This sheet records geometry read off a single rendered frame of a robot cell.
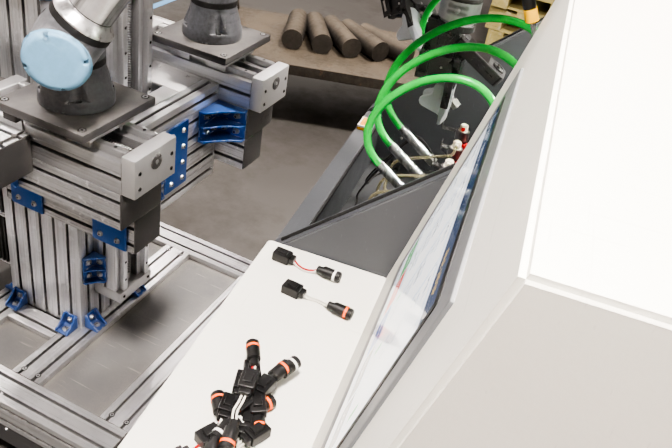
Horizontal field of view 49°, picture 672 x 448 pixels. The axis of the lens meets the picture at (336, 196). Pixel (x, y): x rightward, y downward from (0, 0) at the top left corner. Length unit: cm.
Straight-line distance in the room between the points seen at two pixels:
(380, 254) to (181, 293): 119
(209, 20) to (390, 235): 87
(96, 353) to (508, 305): 186
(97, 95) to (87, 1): 27
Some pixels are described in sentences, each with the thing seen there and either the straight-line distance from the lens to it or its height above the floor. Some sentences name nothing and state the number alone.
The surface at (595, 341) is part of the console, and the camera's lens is 39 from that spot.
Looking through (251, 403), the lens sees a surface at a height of 101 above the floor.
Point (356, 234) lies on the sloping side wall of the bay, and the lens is 125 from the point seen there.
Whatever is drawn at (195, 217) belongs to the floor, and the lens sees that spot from 304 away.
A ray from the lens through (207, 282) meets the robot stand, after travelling 240.
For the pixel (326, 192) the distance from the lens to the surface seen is 151.
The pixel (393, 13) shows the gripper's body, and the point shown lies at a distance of 162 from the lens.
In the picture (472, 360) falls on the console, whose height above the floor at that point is 149.
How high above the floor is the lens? 176
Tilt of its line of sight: 33 degrees down
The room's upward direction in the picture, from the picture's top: 10 degrees clockwise
